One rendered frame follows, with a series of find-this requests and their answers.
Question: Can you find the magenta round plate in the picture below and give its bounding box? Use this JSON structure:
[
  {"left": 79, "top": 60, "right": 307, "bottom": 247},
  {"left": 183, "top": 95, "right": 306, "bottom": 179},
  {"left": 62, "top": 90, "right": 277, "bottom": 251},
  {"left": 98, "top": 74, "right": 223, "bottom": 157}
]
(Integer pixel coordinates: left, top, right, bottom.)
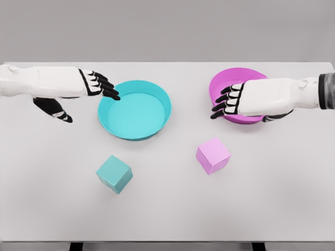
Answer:
[{"left": 208, "top": 67, "right": 269, "bottom": 126}]

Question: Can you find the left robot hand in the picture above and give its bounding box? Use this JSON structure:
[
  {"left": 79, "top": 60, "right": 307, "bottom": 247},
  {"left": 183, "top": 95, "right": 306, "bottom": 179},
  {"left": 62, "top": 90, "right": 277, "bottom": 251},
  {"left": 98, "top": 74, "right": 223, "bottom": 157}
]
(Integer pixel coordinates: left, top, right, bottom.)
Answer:
[{"left": 27, "top": 66, "right": 121, "bottom": 123}]

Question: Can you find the cyan block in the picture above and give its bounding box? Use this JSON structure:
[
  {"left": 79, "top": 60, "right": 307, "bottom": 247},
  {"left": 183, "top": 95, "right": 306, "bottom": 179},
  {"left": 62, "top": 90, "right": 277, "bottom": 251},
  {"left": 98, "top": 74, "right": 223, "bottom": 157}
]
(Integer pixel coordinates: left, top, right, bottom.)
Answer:
[{"left": 95, "top": 154, "right": 133, "bottom": 195}]

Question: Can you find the pink block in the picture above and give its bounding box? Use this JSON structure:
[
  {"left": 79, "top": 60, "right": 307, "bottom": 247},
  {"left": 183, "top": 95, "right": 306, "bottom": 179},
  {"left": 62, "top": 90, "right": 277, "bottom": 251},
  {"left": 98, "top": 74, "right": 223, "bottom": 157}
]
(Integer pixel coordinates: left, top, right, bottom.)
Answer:
[{"left": 195, "top": 136, "right": 232, "bottom": 176}]

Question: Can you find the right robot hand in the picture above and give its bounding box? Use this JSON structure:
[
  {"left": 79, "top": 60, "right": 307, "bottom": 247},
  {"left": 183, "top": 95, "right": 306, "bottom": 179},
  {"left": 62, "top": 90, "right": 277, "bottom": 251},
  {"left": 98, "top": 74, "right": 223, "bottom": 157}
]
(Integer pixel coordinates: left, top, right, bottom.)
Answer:
[{"left": 210, "top": 78, "right": 302, "bottom": 123}]

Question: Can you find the cyan round plate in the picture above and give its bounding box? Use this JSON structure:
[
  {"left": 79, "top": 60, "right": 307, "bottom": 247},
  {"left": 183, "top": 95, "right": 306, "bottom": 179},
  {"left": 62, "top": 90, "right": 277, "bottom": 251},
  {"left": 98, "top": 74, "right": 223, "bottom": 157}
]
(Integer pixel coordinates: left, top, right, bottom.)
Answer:
[{"left": 97, "top": 79, "right": 173, "bottom": 142}]

